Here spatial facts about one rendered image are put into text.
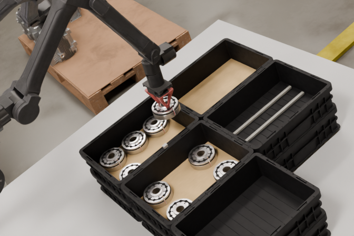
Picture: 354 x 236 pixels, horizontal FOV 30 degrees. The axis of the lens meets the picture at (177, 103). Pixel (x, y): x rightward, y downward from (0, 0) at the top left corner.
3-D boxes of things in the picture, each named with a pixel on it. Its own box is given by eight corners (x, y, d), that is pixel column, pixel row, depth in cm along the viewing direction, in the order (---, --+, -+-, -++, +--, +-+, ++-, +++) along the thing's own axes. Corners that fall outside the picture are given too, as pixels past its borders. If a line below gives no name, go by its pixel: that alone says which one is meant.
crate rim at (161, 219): (170, 231, 213) (168, 226, 212) (120, 189, 235) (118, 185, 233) (257, 155, 226) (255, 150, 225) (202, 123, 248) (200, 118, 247)
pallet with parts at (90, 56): (19, 57, 515) (-3, 19, 492) (108, -2, 542) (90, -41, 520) (100, 118, 423) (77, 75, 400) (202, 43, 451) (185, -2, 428)
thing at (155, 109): (163, 118, 238) (162, 117, 238) (146, 108, 245) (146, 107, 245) (183, 102, 242) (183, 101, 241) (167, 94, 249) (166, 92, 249)
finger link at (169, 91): (166, 98, 246) (160, 77, 241) (178, 104, 241) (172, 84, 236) (153, 107, 243) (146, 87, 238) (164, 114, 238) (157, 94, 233)
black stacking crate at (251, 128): (264, 173, 232) (256, 151, 225) (210, 140, 254) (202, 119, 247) (338, 107, 246) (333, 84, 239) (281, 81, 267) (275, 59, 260)
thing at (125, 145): (129, 154, 256) (128, 153, 255) (117, 141, 263) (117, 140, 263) (150, 139, 258) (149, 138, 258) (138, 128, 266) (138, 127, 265)
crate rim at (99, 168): (120, 189, 235) (118, 185, 233) (79, 155, 256) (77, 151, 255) (202, 123, 248) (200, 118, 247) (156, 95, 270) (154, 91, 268)
